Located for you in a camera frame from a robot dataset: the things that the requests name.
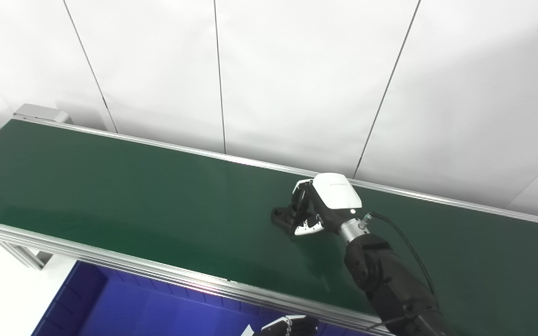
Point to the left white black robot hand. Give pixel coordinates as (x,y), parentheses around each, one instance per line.
(292,327)

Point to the green conveyor belt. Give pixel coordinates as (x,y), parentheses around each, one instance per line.
(110,186)

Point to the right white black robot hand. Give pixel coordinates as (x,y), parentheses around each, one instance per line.
(336,193)

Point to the black flanged metal part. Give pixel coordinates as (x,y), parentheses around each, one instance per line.
(282,217)

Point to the blue plastic bin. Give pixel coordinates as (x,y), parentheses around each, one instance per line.
(119,308)

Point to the grey conveyor motor housing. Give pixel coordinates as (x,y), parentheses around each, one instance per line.
(40,113)

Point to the aluminium conveyor support leg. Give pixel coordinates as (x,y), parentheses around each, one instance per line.
(24,254)

